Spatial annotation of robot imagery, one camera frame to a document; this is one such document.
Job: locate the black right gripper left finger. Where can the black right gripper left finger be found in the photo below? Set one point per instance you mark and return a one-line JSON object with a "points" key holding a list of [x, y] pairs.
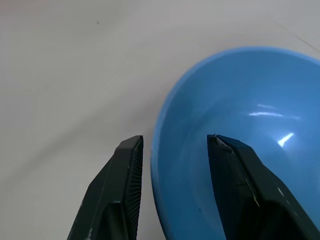
{"points": [[117, 190]]}

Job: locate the blue bowl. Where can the blue bowl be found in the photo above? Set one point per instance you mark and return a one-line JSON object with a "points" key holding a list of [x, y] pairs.
{"points": [[225, 100]]}

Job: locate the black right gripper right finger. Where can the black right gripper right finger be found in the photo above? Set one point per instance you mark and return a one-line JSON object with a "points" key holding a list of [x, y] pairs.
{"points": [[240, 190]]}

